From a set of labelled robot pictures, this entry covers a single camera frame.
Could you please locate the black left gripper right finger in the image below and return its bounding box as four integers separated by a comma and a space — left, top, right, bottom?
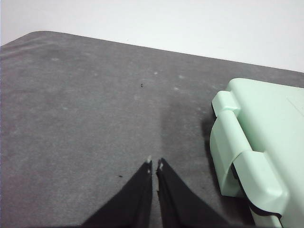
156, 157, 232, 228

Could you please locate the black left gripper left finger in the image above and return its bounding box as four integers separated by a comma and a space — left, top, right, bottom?
78, 156, 153, 228

